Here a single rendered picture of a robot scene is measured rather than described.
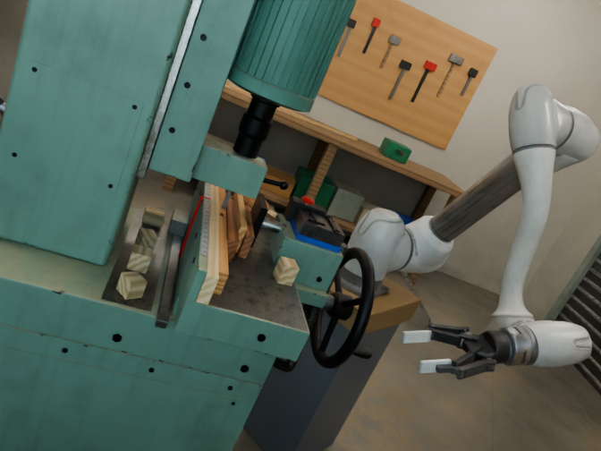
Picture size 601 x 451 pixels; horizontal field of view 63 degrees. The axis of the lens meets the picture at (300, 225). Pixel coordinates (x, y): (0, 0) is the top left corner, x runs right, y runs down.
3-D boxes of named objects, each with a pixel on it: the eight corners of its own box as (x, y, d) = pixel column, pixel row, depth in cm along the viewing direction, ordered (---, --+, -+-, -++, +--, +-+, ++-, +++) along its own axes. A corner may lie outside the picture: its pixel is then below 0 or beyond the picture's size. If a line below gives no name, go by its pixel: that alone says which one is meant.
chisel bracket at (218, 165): (253, 207, 100) (268, 168, 97) (185, 183, 96) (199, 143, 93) (250, 194, 107) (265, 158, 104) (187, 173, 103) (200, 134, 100)
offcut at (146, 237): (135, 240, 107) (139, 227, 106) (148, 242, 109) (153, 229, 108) (139, 249, 104) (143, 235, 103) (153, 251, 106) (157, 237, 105)
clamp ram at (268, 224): (278, 257, 103) (295, 219, 100) (245, 246, 101) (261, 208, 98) (274, 239, 111) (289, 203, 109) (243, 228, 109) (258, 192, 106)
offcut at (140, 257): (146, 274, 96) (151, 257, 95) (126, 268, 95) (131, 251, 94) (148, 265, 100) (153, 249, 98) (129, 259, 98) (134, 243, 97)
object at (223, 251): (220, 295, 80) (228, 275, 79) (208, 292, 80) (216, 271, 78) (219, 179, 137) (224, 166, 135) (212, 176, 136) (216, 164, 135)
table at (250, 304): (346, 376, 85) (361, 348, 83) (173, 332, 76) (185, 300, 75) (296, 234, 140) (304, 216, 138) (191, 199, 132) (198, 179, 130)
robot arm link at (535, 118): (546, 139, 117) (576, 150, 124) (540, 69, 120) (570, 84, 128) (497, 154, 128) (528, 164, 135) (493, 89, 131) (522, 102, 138)
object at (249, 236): (245, 259, 97) (255, 236, 95) (237, 256, 96) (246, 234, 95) (241, 225, 112) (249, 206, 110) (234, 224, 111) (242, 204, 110)
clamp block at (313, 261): (326, 293, 105) (344, 258, 102) (268, 276, 101) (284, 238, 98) (314, 261, 118) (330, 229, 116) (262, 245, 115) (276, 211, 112)
